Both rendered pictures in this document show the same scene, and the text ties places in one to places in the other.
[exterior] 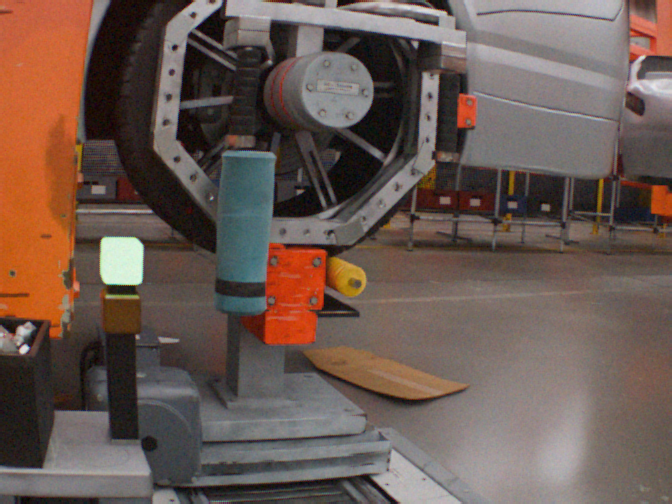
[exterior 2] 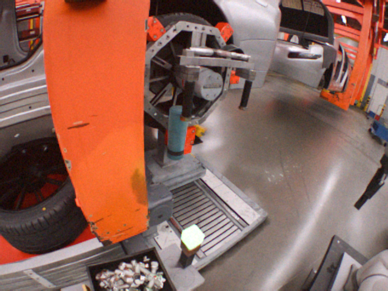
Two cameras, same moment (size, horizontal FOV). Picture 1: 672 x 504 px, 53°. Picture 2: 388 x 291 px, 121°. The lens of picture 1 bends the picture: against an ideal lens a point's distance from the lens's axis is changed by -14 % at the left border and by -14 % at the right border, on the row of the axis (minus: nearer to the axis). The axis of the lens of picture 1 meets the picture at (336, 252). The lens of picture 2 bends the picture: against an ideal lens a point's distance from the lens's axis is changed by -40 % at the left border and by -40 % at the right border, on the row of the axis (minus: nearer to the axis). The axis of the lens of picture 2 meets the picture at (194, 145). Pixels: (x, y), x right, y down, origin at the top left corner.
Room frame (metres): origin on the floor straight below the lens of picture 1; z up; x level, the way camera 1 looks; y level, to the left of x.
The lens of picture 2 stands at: (0.50, 0.30, 1.04)
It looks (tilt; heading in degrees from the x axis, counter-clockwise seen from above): 32 degrees down; 342
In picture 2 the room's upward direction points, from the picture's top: 9 degrees clockwise
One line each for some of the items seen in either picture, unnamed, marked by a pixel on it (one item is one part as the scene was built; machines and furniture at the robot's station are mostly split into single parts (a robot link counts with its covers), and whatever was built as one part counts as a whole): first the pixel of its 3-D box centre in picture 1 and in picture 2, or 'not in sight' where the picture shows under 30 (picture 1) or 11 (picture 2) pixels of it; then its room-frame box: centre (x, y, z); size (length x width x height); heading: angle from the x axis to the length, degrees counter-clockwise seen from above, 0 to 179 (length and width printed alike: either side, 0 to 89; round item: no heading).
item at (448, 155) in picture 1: (447, 114); (245, 94); (1.24, -0.16, 0.83); 0.04 x 0.04 x 0.16
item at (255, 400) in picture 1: (254, 353); (167, 147); (1.55, 0.15, 0.32); 0.40 x 0.30 x 0.28; 113
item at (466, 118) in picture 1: (448, 110); (230, 76); (1.52, -0.20, 0.85); 0.09 x 0.08 x 0.07; 113
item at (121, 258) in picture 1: (121, 260); (192, 237); (0.70, 0.21, 0.64); 0.04 x 0.04 x 0.04; 23
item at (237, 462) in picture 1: (252, 434); (165, 168); (1.55, 0.15, 0.13); 0.50 x 0.36 x 0.10; 113
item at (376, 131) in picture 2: not in sight; (383, 124); (2.16, -5.85, 0.48); 1.00 x 0.61 x 0.96; 121
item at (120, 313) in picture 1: (120, 310); (190, 245); (0.70, 0.21, 0.59); 0.04 x 0.04 x 0.04; 23
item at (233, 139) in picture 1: (244, 94); (188, 99); (1.11, 0.15, 0.83); 0.04 x 0.04 x 0.16
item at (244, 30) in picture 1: (246, 33); (186, 71); (1.14, 0.16, 0.93); 0.09 x 0.05 x 0.05; 23
